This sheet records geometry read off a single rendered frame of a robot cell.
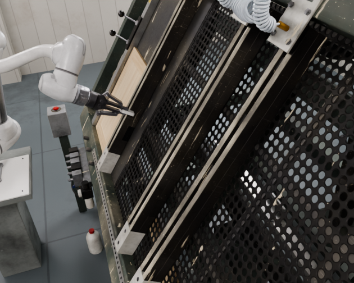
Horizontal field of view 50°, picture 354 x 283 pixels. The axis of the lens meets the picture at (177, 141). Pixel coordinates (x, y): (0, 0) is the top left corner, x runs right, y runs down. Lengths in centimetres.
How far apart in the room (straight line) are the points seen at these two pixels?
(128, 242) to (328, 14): 109
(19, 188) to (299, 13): 178
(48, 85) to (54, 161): 213
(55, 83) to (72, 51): 15
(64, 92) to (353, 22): 118
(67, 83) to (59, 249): 156
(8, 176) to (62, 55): 98
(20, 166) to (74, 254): 79
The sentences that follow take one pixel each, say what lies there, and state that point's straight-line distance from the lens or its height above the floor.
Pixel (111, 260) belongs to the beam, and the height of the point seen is 84.
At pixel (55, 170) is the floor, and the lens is 365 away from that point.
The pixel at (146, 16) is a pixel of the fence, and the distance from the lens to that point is 222.
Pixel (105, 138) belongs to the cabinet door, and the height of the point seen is 94.
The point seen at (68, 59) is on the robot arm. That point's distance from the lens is 169.
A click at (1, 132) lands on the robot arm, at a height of 100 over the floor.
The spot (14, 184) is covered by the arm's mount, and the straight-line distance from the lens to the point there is 236.
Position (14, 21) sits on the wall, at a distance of 552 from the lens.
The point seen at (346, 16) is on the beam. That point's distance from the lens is 93.
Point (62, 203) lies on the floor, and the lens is 328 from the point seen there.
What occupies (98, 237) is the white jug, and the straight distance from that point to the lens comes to 273.
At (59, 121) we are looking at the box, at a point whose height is 87.
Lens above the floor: 215
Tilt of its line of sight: 35 degrees down
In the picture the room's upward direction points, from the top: 3 degrees counter-clockwise
